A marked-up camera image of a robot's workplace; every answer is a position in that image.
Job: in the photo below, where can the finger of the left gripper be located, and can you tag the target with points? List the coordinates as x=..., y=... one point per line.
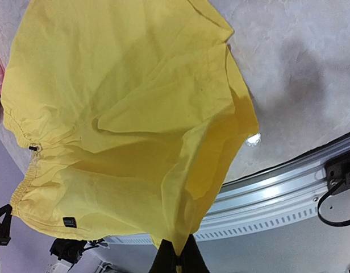
x=5, y=224

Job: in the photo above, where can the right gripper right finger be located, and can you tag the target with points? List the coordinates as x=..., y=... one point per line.
x=191, y=260

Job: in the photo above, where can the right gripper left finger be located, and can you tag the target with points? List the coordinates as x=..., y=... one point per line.
x=165, y=260

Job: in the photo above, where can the yellow garment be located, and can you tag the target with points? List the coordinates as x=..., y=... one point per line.
x=135, y=109

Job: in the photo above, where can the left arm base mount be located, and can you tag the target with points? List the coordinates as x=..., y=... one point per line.
x=72, y=250

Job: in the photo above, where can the aluminium front rail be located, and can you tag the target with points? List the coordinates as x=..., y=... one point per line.
x=272, y=198

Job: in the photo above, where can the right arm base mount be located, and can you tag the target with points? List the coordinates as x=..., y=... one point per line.
x=338, y=181

